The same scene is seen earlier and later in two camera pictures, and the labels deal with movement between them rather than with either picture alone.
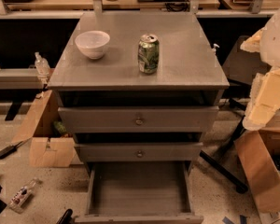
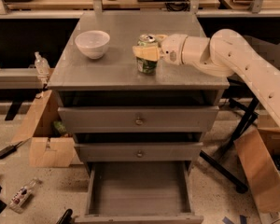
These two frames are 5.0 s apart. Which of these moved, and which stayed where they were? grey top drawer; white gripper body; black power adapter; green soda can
Moved: white gripper body
Stayed: green soda can; grey top drawer; black power adapter
